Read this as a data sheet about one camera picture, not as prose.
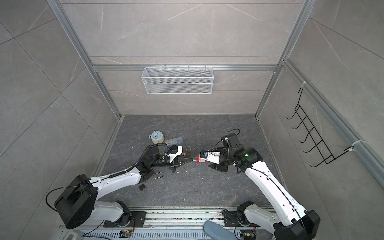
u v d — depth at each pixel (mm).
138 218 735
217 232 677
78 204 416
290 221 375
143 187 834
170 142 1038
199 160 699
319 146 635
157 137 1013
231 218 730
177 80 1005
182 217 746
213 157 613
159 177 874
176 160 657
